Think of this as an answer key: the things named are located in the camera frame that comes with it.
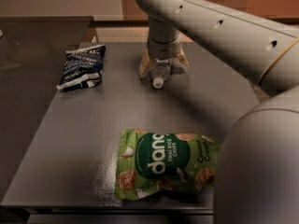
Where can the dark blue chip bag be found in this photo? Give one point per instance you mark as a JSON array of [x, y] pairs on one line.
[[83, 68]]

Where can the green rice chip bag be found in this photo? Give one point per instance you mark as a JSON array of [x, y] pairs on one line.
[[148, 163]]

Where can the clear plastic water bottle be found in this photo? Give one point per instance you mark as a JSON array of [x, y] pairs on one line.
[[160, 73]]

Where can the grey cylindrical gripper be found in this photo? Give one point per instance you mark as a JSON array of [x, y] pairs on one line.
[[163, 51]]

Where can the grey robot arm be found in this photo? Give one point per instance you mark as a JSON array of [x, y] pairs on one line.
[[257, 177]]

